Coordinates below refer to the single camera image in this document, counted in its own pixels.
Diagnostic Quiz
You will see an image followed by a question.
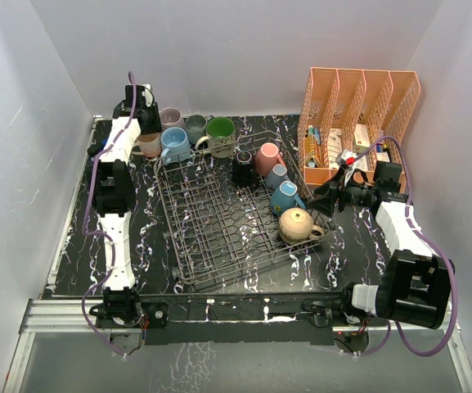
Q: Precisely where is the grey wire dish rack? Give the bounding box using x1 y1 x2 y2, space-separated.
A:
155 149 335 291

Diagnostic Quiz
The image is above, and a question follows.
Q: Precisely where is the lilac mug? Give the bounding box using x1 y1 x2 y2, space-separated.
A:
159 107 185 131

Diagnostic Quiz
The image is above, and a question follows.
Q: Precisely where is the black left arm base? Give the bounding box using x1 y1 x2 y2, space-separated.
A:
89 287 169 330

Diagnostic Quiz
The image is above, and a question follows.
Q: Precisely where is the white mug green inside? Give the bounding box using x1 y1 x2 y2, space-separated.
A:
195 116 236 159

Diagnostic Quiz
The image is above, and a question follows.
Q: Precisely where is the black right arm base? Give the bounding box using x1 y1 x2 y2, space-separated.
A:
301 284 370 334

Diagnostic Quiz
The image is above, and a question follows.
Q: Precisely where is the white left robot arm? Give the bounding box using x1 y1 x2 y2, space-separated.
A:
92 84 161 291

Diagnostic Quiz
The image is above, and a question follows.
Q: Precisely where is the light blue mug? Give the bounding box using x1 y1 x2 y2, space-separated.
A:
160 127 191 165

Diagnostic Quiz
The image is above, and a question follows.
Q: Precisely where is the blue stapler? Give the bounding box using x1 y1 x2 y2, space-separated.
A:
87 139 107 158

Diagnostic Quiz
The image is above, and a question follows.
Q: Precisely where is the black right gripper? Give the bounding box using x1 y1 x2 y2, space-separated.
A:
306 167 376 217

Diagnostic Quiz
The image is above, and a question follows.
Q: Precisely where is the peach pink speckled mug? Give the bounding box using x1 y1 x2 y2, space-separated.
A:
131 133 162 158

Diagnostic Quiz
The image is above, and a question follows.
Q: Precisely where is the aluminium frame rail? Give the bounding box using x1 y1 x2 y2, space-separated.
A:
5 300 472 392

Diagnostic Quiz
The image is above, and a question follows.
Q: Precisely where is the dark grey-green mug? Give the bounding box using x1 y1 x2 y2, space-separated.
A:
185 114 212 144

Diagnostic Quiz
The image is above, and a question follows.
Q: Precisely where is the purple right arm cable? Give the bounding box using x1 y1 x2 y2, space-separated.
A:
353 135 460 357

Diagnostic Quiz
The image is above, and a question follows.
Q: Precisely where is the tan brown mug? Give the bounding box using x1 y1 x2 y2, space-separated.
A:
279 207 326 245

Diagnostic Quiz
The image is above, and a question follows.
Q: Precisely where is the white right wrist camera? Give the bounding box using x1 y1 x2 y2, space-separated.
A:
335 149 361 173

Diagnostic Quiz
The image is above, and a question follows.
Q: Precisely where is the orange plastic file organizer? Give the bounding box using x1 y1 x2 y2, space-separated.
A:
298 67 420 187

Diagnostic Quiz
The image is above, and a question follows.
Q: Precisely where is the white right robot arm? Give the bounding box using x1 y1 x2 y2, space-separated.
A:
307 158 451 329

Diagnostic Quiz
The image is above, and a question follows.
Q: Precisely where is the cream scalloped mug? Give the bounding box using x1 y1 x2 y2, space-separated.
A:
232 150 254 187

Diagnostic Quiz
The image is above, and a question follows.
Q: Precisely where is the small grey-blue heart mug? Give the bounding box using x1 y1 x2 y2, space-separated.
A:
265 164 289 192

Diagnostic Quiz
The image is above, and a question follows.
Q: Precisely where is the teal floral mug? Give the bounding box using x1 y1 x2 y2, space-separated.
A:
270 180 306 217

